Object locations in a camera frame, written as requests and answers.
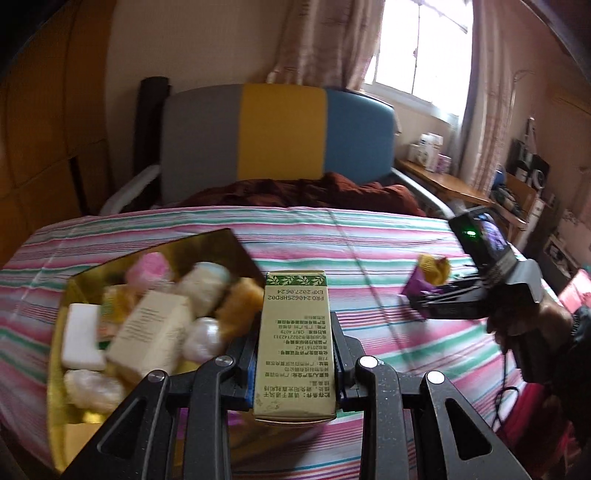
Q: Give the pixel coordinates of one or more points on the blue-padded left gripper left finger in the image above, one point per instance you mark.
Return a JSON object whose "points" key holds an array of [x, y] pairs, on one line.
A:
{"points": [[169, 417]]}

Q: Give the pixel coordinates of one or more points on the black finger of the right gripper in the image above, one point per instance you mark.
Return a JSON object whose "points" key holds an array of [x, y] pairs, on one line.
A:
{"points": [[443, 304]]}

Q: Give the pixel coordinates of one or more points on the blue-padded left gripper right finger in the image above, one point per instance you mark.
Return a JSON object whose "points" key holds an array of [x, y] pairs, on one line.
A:
{"points": [[415, 427]]}

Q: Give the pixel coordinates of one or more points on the purple packet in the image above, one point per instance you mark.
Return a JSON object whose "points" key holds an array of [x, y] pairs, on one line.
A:
{"points": [[417, 289]]}

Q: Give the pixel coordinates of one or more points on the clear plastic bundle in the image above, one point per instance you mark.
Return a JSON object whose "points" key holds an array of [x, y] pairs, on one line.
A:
{"points": [[94, 391]]}

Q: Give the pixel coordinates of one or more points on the beige medicine box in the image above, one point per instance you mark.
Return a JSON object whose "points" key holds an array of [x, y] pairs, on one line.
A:
{"points": [[151, 337]]}

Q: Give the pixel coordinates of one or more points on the white foam block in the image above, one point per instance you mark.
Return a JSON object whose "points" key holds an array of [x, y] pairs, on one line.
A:
{"points": [[80, 349]]}

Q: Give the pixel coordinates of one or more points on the white ball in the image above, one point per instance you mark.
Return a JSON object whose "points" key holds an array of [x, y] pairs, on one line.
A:
{"points": [[203, 341]]}

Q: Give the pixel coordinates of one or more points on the brown sponge piece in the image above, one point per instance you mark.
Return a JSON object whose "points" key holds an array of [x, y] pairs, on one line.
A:
{"points": [[239, 309]]}

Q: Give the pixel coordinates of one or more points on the beige bundle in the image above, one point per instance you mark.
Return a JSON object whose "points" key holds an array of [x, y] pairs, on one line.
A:
{"points": [[204, 285]]}

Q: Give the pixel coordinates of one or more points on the pink hair roller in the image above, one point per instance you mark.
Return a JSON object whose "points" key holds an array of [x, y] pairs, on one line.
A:
{"points": [[149, 272]]}

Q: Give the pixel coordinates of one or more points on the yellow plush toy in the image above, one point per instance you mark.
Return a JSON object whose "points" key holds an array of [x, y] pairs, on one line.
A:
{"points": [[435, 270]]}

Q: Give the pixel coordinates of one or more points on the yellow sponge block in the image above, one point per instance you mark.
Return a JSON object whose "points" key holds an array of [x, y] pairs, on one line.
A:
{"points": [[76, 437]]}

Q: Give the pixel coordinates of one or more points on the person's right hand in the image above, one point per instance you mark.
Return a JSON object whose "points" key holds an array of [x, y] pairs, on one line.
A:
{"points": [[537, 330]]}

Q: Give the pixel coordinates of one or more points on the cluttered wooden shelf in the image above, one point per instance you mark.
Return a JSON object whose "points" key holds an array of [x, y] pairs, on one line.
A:
{"points": [[521, 194]]}

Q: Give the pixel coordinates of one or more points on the striped pink green bedsheet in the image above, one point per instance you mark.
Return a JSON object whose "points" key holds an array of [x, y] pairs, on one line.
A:
{"points": [[367, 258]]}

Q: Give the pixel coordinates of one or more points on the wooden side table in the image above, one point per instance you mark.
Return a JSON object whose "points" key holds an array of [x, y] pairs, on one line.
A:
{"points": [[446, 186]]}

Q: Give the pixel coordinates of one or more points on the gold metal tray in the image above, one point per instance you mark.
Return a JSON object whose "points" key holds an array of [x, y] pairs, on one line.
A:
{"points": [[218, 246]]}

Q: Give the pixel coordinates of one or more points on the white product box on table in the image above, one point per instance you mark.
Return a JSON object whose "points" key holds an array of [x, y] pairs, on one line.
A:
{"points": [[427, 154]]}

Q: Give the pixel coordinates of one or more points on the dark red blanket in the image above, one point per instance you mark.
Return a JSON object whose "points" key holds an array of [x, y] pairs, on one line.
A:
{"points": [[331, 191]]}

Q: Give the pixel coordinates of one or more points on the black rolled mat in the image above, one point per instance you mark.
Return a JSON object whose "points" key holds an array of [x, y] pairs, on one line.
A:
{"points": [[152, 94]]}

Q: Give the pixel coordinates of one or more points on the pink patterned curtain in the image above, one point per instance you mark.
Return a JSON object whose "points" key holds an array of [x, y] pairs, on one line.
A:
{"points": [[328, 43]]}

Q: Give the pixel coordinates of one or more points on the wooden wardrobe panel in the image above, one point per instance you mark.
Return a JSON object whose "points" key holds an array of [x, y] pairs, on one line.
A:
{"points": [[55, 162]]}

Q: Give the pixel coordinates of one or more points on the white bed rail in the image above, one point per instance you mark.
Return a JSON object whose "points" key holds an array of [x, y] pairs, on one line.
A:
{"points": [[130, 191]]}

